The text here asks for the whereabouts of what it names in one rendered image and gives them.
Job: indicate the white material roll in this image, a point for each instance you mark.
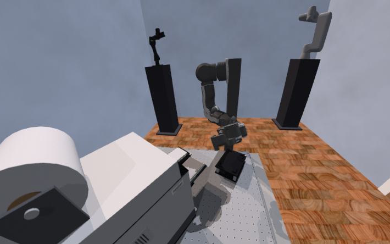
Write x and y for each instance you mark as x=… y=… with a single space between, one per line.
x=36 y=158

